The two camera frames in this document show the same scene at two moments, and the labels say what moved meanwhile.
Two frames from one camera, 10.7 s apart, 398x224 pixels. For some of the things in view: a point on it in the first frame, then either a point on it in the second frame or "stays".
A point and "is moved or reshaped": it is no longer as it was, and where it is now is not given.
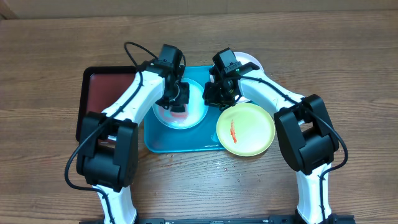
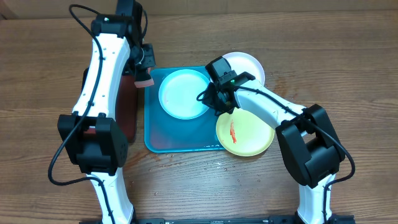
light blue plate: [198, 109] is moved or reshaped
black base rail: [341, 219] stays
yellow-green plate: [246, 129] stays
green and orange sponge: [168, 114] is moved or reshaped
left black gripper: [183, 98] to [150, 61]
